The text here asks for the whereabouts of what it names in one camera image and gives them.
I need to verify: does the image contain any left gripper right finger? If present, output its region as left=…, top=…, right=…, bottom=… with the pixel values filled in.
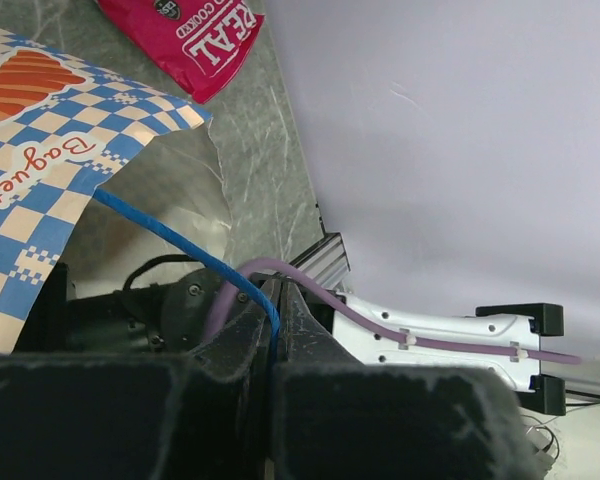
left=272, top=283, right=543, bottom=479

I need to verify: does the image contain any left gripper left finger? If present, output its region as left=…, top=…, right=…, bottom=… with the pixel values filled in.
left=0, top=279, right=270, bottom=479

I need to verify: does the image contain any blue checkered paper bag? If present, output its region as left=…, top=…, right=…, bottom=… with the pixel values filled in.
left=0, top=20, right=281, bottom=361

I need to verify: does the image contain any red REAL chips bag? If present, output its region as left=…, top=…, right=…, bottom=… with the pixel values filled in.
left=97, top=0, right=265, bottom=104

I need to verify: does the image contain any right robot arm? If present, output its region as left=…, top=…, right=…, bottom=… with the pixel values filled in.
left=16, top=258, right=571, bottom=415

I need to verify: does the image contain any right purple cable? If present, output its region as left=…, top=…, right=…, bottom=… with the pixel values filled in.
left=207, top=257, right=584, bottom=366

